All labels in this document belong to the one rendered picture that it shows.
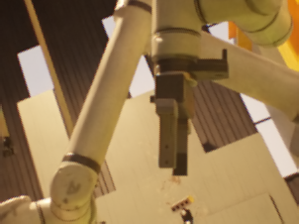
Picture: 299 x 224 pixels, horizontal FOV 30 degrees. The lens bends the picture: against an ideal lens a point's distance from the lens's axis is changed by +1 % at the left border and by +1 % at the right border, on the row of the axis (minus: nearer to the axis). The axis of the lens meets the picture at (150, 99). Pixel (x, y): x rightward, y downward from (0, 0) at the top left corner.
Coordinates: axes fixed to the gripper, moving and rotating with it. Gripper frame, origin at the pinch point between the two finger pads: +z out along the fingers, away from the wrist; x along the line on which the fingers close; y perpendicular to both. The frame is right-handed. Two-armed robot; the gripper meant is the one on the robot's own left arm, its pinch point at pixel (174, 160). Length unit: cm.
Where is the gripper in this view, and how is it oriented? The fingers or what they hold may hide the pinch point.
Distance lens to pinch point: 92.2
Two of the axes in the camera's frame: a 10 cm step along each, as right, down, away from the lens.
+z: -0.3, 9.7, -2.2
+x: -2.0, -2.2, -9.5
